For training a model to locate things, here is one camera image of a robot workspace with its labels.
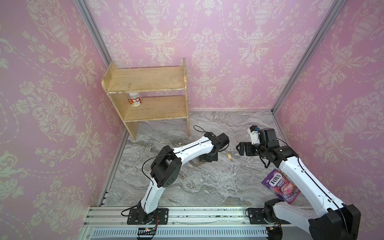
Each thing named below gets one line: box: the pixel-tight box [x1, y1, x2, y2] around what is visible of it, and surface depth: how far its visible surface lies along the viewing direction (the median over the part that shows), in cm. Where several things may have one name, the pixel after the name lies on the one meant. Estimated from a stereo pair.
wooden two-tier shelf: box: [101, 58, 190, 141], surface depth 83 cm
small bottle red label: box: [128, 92, 142, 107], surface depth 94 cm
